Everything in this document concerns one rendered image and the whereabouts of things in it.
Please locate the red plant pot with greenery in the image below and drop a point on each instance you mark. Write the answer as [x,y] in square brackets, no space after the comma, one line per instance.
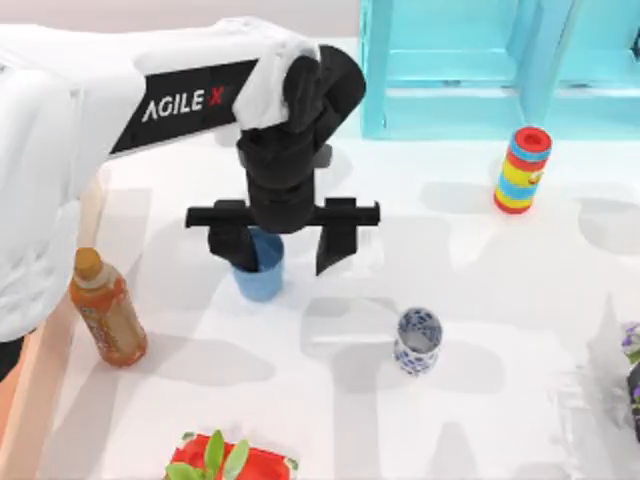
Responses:
[250,462]

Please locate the shallow salmon-coloured box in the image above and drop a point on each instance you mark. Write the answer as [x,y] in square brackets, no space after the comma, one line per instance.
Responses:
[40,400]

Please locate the black pot with purple flowers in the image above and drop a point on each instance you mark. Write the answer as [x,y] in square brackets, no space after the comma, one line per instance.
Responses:
[634,390]

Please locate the stack of coloured rings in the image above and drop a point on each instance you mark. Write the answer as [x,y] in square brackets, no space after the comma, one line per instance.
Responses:
[520,175]

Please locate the blue and white patterned cup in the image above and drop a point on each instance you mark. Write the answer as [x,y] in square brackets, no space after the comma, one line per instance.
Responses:
[417,357]

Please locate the light blue cup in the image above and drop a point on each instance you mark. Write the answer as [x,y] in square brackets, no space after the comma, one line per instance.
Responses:
[265,285]

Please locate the light blue rack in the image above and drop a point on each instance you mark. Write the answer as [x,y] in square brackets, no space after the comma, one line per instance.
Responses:
[450,45]

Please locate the brown tea bottle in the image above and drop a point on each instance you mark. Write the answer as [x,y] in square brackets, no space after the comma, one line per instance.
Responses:
[107,315]

